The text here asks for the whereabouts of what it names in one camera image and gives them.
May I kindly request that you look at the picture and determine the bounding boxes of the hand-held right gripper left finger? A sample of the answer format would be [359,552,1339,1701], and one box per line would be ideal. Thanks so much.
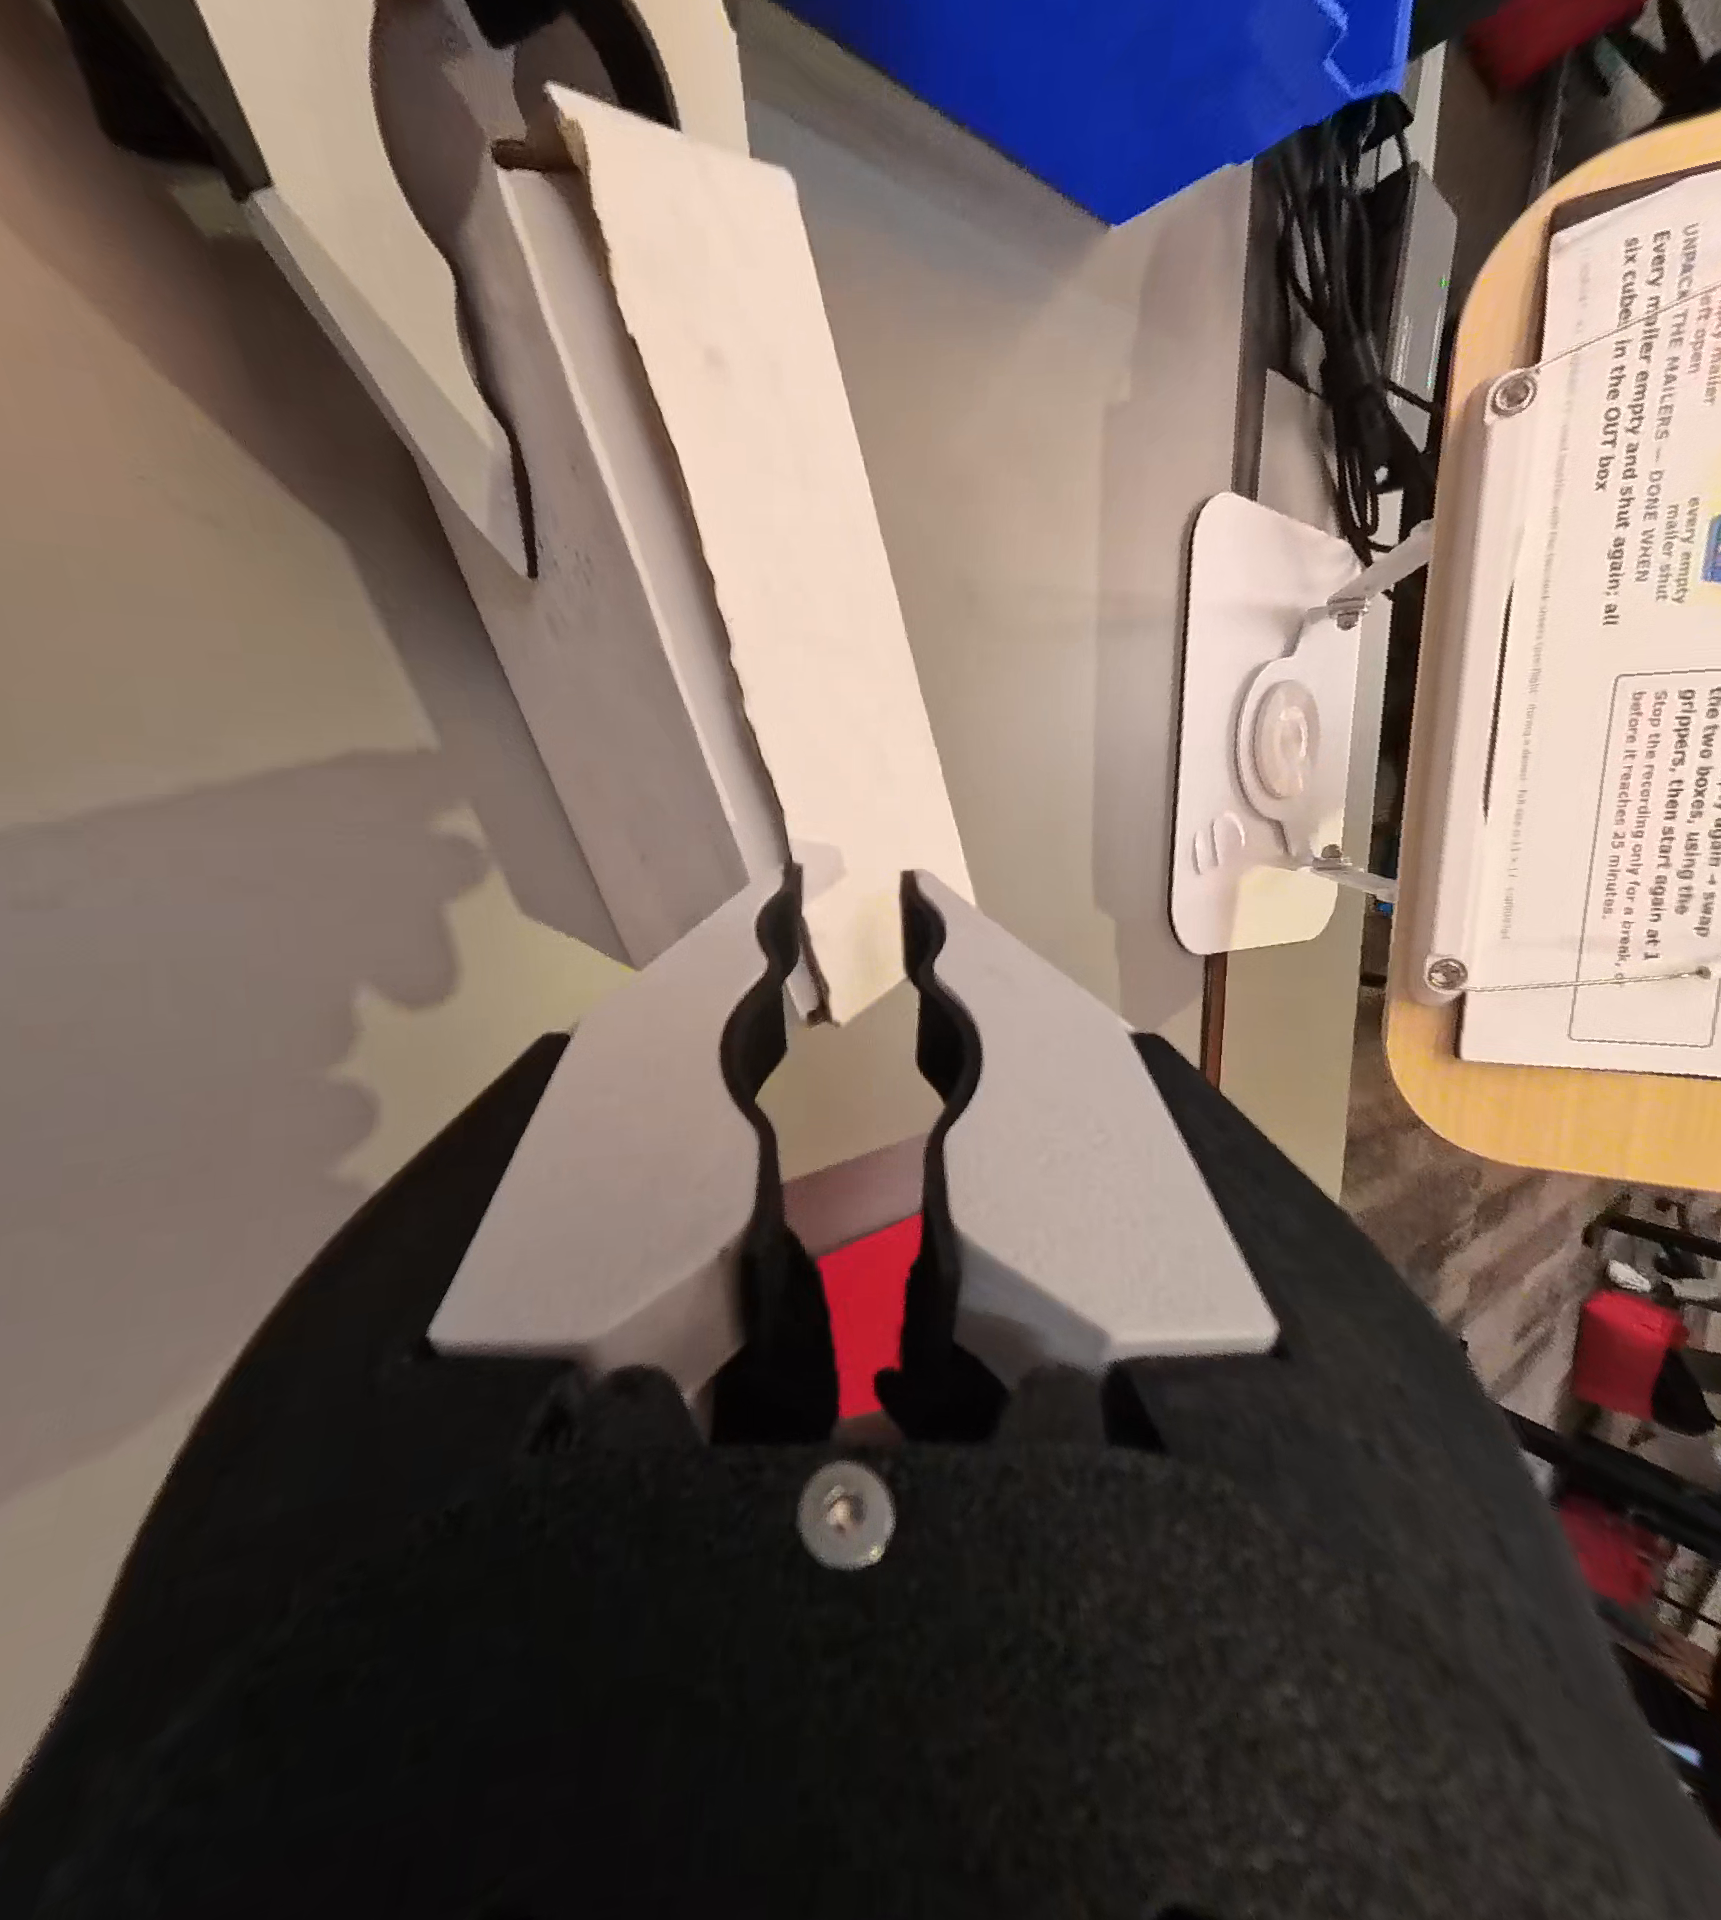
[425,862,840,1445]

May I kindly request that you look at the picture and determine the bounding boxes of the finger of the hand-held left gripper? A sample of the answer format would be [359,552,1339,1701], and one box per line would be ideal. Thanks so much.
[583,0,754,167]
[193,0,544,584]

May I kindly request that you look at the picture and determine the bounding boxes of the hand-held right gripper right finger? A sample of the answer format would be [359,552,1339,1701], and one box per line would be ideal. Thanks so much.
[875,865,1282,1437]

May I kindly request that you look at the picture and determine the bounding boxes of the red plastic bin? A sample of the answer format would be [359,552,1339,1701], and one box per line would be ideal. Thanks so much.
[812,1212,928,1427]

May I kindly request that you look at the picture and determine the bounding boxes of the white cardboard mailer box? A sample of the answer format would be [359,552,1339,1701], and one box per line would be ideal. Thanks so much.
[493,82,974,1030]

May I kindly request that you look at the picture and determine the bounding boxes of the blue plastic bin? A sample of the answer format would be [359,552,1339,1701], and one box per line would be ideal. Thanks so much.
[775,0,1414,227]

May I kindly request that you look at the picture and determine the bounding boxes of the grey desk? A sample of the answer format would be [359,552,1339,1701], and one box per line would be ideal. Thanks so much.
[0,0,1446,1920]

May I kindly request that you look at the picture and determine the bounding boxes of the wooden display board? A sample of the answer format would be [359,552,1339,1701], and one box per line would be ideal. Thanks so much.
[1382,90,1721,1210]

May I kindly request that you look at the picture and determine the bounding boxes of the black metal rack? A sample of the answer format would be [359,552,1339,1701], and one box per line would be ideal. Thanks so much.
[1504,1199,1721,1651]

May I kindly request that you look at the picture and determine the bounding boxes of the grey power strip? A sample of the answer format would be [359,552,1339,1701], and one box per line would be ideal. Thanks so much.
[1376,162,1463,407]

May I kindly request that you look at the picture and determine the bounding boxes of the red bag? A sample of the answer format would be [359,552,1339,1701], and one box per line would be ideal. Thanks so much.
[1460,0,1649,92]

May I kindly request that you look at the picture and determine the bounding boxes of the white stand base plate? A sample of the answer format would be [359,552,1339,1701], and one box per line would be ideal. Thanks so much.
[1172,491,1403,954]

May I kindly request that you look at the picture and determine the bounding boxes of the black cables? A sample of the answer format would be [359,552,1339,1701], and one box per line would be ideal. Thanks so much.
[1273,90,1446,558]

